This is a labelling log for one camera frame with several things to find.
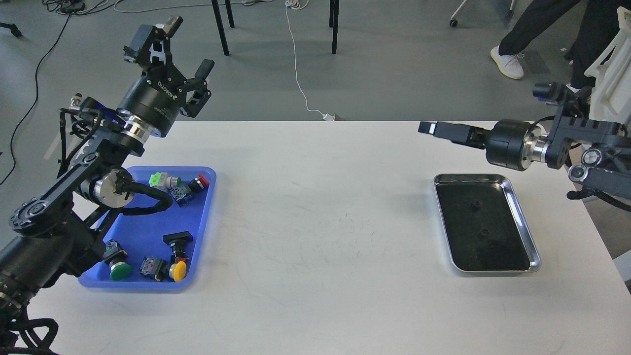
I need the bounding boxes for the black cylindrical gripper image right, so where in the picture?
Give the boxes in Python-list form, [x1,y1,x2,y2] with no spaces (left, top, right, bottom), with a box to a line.
[418,120,532,171]

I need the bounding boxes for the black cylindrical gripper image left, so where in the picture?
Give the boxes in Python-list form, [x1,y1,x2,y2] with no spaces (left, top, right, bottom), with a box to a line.
[117,16,215,138]

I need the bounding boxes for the silver metal tray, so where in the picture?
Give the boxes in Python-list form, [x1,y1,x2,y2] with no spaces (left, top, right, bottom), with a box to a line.
[433,174,541,276]

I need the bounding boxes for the blue plastic tray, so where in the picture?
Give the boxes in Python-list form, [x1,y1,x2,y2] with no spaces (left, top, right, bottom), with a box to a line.
[78,166,217,291]

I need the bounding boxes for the black table leg left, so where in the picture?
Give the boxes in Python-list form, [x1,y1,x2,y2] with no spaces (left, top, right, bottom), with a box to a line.
[211,0,235,56]

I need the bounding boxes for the black table leg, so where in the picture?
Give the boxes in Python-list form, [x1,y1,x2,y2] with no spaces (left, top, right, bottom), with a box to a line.
[211,0,235,56]
[329,0,340,55]

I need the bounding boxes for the white chair caster base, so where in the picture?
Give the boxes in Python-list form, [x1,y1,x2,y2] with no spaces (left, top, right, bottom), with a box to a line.
[449,0,518,28]

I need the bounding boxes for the white office chair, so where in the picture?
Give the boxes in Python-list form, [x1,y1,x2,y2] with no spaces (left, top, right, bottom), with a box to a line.
[585,6,631,128]

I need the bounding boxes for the black table leg right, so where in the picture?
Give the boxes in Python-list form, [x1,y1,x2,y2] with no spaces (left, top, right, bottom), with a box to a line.
[329,0,340,55]

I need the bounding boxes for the person leg with white shoe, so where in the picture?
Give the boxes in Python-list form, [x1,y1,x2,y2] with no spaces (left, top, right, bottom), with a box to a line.
[491,0,630,92]

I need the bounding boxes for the light green switch block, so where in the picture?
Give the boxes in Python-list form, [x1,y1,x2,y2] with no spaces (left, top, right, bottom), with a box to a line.
[148,172,182,192]

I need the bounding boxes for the red push button switch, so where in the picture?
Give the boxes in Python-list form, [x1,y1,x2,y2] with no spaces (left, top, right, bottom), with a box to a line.
[188,174,210,194]

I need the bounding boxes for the white cable on floor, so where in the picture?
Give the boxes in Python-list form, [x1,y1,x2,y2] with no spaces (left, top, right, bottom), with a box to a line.
[284,0,335,122]

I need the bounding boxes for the black cable on floor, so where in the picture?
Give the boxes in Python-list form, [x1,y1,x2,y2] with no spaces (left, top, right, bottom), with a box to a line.
[0,0,114,187]

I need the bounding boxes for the black push button switch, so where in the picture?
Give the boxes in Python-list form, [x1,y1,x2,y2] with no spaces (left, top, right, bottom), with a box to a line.
[162,231,192,260]

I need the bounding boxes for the blue grey switch block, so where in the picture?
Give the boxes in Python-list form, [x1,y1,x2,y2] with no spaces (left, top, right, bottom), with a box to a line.
[139,256,169,282]

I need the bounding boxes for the yellow push button switch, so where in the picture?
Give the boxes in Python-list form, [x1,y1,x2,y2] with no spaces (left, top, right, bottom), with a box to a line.
[167,256,188,283]

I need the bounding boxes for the green push button switch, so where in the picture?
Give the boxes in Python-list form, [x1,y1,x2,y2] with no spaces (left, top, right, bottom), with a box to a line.
[102,240,132,281]

